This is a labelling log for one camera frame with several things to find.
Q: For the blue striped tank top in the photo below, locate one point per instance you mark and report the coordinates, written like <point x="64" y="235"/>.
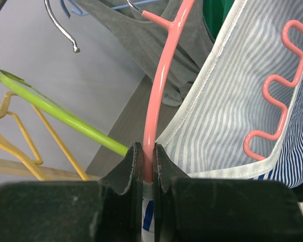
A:
<point x="205" y="137"/>

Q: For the green tank top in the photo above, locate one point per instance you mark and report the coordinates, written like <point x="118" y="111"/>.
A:
<point x="215" y="13"/>

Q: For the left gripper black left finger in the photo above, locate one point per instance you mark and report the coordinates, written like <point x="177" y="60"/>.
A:
<point x="109" y="209"/>

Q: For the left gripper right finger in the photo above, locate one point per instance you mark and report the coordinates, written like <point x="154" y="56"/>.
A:
<point x="213" y="209"/>

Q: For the lime green hanger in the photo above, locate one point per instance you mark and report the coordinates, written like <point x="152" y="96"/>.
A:
<point x="40" y="100"/>

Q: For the light blue hanger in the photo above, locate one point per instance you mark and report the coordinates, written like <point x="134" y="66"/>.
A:
<point x="83" y="10"/>

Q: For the yellow plastic hanger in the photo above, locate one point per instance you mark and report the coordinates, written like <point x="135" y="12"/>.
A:
<point x="33" y="165"/>

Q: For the pink hanger with striped top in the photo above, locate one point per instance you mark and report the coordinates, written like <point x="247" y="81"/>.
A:
<point x="174" y="29"/>

